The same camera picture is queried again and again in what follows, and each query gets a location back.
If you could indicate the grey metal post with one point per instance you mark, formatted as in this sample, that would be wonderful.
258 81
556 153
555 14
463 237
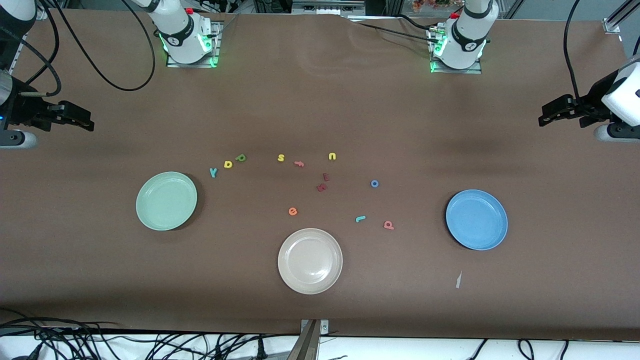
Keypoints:
305 345

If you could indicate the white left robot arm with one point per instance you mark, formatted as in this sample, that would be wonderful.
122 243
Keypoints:
465 40

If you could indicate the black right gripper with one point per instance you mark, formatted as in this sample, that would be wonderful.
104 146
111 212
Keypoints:
21 109

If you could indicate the blue plate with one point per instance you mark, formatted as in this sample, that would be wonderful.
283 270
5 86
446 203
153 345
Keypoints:
476 219

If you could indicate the silver mounting bracket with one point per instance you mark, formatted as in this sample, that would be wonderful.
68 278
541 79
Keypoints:
324 327

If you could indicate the teal foam letter y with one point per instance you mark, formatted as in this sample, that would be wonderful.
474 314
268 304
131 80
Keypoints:
213 172

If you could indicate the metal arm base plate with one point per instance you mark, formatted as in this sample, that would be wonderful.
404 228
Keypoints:
218 45
457 71

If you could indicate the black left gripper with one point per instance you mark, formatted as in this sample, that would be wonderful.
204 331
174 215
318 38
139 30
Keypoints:
593 100

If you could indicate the brown table cover sheet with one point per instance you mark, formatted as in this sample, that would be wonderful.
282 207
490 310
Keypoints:
320 100

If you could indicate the green foam letter p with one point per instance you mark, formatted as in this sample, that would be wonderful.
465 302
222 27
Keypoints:
238 159

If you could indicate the light green plate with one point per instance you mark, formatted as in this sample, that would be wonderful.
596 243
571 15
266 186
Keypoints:
166 201

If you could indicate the pink foam letter p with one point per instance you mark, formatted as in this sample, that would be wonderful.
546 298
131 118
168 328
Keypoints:
391 227

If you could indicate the orange artificial flowers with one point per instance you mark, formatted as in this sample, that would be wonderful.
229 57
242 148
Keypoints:
430 4

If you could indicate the grey metal equipment frame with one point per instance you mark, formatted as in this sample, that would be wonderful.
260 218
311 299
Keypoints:
327 7

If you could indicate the aluminium frame profile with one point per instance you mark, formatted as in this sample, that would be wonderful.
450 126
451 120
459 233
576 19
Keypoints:
611 24
41 14

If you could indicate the small white paper scrap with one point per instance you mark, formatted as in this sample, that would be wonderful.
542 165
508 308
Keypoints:
458 280

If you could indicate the beige plate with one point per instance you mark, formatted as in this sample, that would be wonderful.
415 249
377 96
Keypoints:
310 261

